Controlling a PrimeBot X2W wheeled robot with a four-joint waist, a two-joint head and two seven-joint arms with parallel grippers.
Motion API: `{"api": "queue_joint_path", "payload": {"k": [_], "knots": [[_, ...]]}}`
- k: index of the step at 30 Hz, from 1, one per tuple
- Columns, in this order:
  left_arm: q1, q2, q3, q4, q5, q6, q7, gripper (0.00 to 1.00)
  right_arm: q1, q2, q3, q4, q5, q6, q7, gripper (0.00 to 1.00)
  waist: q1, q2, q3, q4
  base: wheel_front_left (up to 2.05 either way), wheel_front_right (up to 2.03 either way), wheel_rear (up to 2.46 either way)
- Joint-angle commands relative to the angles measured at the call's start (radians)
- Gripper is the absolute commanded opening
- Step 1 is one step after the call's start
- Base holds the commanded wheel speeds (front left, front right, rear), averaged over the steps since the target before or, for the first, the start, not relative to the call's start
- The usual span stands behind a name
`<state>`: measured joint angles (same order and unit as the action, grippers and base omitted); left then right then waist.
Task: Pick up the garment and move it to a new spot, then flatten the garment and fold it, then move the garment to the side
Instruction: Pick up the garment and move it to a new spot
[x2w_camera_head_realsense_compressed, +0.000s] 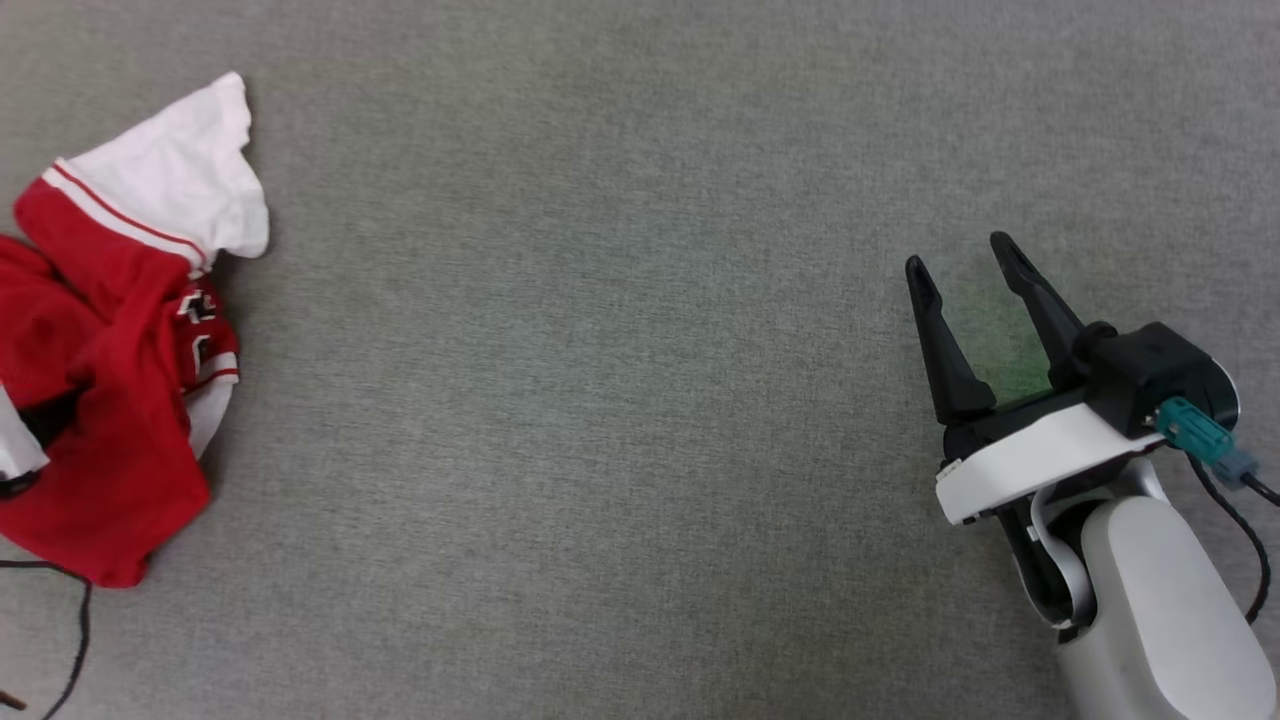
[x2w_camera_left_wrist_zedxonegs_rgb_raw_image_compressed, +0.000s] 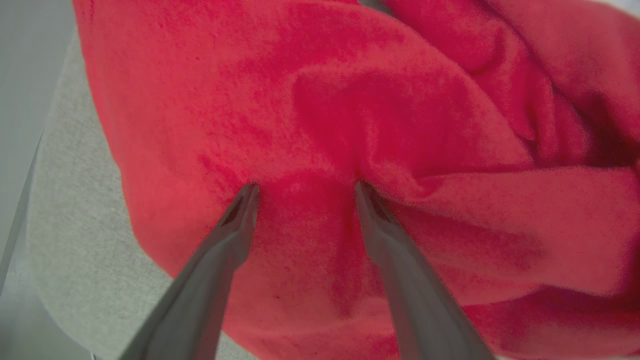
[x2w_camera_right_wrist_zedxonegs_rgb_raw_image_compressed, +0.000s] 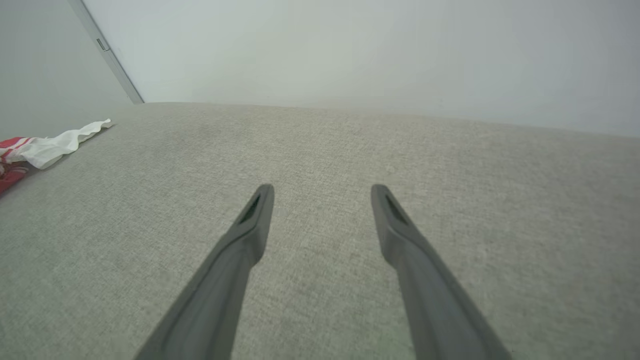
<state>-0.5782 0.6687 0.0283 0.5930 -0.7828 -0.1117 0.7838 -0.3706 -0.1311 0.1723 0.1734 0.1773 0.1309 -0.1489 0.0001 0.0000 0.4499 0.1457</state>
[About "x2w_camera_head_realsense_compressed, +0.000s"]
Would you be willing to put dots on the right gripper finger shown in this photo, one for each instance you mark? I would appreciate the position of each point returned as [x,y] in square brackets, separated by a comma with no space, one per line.
[1045,305]
[945,360]

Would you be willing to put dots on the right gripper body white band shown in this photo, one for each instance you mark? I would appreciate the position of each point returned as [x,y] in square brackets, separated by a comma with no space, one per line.
[1030,450]

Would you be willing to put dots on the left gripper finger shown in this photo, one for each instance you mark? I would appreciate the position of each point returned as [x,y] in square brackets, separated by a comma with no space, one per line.
[55,418]

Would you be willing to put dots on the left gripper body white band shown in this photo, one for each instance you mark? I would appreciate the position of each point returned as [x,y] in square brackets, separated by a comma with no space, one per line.
[18,445]

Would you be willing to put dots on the red and white jersey garment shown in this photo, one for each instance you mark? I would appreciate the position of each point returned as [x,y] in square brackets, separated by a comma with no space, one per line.
[120,330]

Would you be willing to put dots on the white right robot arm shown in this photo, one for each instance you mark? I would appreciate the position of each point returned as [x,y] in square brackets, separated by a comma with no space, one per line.
[1160,610]

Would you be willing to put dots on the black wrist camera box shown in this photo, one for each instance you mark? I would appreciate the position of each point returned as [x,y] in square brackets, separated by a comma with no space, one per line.
[1150,365]

